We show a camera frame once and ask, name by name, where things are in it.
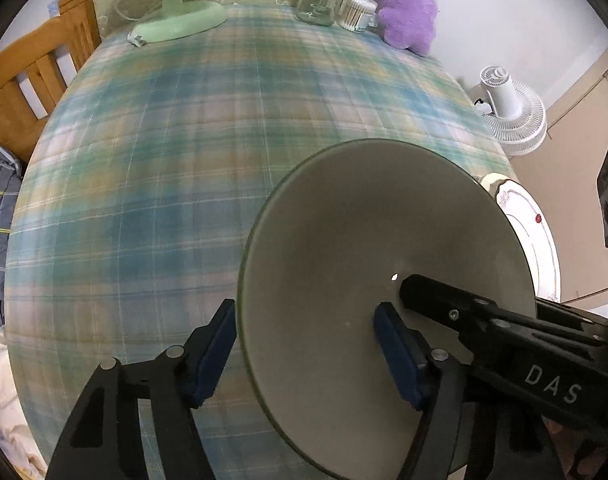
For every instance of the grey floral ceramic bowl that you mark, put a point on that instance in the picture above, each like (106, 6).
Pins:
(344, 220)

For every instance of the white bedding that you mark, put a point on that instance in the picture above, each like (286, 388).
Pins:
(4, 385)

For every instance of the wooden chair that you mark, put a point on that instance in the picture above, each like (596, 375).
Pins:
(39, 55)

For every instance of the purple plush toy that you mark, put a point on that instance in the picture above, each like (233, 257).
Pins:
(409, 10)

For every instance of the cotton swab container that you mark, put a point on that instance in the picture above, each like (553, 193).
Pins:
(358, 12)

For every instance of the green desk fan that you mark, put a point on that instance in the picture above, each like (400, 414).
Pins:
(179, 15)

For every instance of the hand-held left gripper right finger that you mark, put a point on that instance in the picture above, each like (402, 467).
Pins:
(399, 355)

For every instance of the large yellow floral plate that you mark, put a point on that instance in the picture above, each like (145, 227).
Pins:
(486, 180)

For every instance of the white red floral plate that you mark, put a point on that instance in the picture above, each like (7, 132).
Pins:
(534, 240)

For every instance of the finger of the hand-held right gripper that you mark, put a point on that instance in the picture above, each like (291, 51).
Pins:
(434, 300)

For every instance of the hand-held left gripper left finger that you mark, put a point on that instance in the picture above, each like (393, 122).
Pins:
(214, 355)

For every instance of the plaid tablecloth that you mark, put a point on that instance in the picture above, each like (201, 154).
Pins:
(134, 185)

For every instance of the small grey clip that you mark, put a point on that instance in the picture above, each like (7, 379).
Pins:
(136, 39)

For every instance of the white standing fan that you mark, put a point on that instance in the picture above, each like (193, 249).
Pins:
(514, 115)

